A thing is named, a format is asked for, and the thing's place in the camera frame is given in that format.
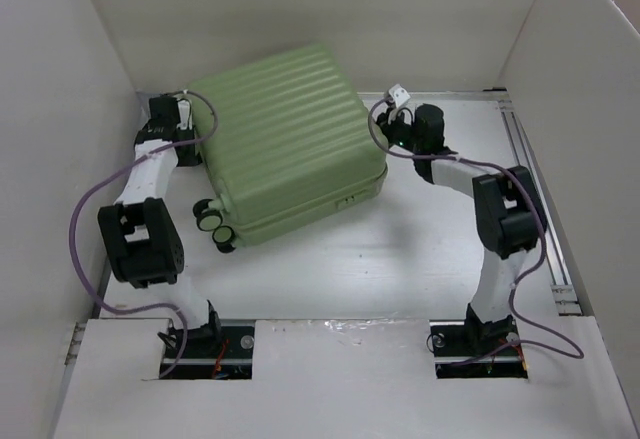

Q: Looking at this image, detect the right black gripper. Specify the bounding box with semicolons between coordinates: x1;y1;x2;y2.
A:
358;107;421;155

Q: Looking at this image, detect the green suitcase blue lining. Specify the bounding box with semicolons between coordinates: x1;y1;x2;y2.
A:
188;44;388;253

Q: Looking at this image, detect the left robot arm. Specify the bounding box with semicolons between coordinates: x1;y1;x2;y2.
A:
97;95;224;357

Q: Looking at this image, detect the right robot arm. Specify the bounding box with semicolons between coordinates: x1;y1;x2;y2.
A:
367;99;547;367

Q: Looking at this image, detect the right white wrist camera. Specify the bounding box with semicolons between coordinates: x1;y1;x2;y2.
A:
384;84;411;109

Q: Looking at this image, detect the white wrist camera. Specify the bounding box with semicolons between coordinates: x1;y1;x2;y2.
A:
177;99;193;130
384;84;411;109

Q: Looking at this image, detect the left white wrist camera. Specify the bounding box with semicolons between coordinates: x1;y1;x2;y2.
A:
177;99;193;130

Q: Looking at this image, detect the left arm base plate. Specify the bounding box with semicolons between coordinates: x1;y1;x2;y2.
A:
159;321;255;381

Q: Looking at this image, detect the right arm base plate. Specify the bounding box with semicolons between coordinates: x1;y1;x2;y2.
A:
426;321;528;380

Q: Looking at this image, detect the aluminium rail right side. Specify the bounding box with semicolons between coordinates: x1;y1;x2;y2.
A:
497;91;583;316

